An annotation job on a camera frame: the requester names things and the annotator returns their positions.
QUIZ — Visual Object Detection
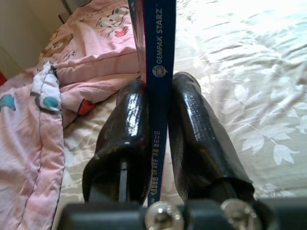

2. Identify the pink cartoon print blanket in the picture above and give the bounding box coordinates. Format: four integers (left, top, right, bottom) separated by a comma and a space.
0, 0, 142, 230

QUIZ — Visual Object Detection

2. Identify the blue comic book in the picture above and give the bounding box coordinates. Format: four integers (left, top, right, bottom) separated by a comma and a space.
128, 0, 177, 209

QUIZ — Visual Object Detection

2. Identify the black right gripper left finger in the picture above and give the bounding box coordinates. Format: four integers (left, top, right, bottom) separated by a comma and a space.
83, 80, 153, 204

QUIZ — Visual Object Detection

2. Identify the beige floral bed sheet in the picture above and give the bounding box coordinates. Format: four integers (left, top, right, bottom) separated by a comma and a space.
57, 0, 307, 200

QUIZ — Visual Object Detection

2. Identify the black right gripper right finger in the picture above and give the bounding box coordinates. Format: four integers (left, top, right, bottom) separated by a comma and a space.
167, 72, 255, 199

